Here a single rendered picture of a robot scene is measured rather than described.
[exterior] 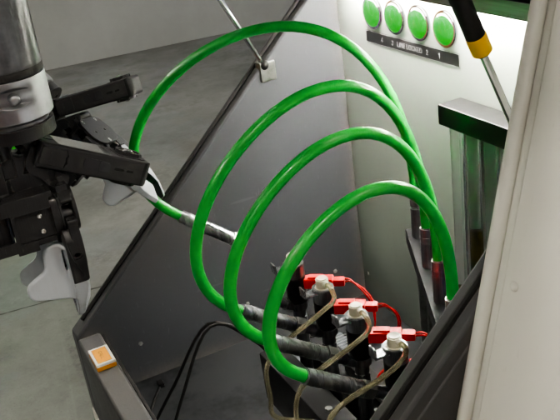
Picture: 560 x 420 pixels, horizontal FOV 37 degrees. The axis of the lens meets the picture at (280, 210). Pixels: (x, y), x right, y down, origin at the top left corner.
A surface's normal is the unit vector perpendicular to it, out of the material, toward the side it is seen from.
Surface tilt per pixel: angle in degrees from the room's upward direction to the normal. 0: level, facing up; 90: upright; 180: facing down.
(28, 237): 90
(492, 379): 76
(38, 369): 0
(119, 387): 0
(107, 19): 90
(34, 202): 90
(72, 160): 89
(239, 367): 0
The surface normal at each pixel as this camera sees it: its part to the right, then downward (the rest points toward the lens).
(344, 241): 0.45, 0.32
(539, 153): -0.89, 0.07
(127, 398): -0.13, -0.90
